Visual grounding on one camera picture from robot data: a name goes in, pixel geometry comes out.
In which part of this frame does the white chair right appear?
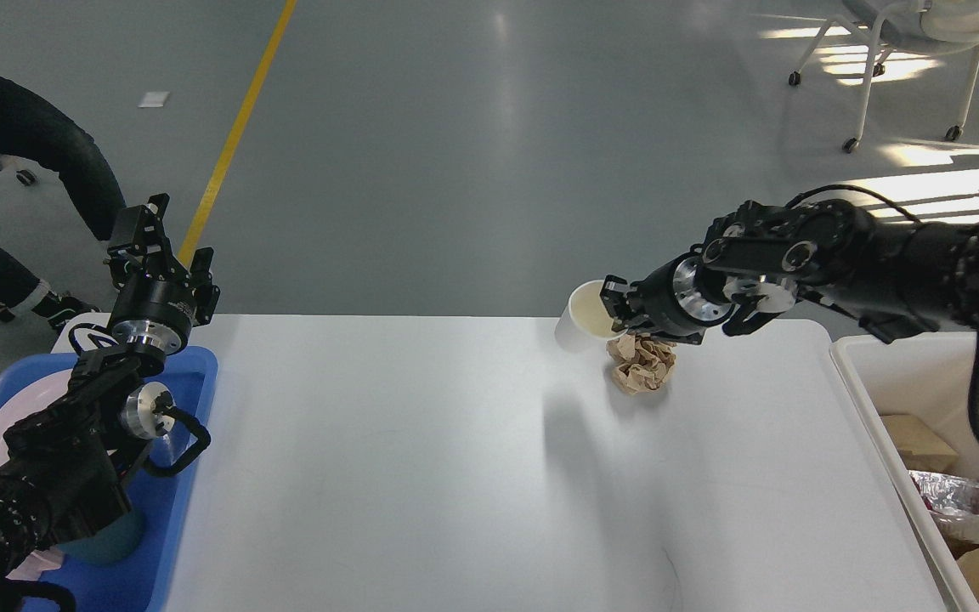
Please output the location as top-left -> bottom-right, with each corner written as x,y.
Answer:
786,1 -> 979,154

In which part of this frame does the white plastic bin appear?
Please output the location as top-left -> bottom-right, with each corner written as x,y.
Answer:
830,332 -> 979,611

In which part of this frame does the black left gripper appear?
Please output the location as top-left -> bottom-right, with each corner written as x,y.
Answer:
106,193 -> 221,355

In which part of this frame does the white paper cup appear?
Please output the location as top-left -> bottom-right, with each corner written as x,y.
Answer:
554,280 -> 623,353

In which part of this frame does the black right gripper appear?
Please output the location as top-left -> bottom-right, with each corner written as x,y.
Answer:
598,254 -> 733,346

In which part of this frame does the person in dark clothes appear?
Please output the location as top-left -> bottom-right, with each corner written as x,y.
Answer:
0,42 -> 129,331

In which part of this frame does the pink mug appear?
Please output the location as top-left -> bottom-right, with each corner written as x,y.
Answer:
7,547 -> 65,581

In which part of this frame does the pink plate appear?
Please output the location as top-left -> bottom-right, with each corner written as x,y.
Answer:
0,371 -> 71,468

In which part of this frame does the dark green mug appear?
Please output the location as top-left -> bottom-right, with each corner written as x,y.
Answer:
57,510 -> 146,566

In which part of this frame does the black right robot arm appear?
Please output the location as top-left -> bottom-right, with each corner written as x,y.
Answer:
599,184 -> 979,444

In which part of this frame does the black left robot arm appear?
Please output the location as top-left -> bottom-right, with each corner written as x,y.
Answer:
0,193 -> 220,611

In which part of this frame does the brown paper ball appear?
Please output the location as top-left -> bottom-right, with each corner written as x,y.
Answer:
605,334 -> 676,396

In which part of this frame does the aluminium foil tray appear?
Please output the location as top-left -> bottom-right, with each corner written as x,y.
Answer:
908,470 -> 979,555

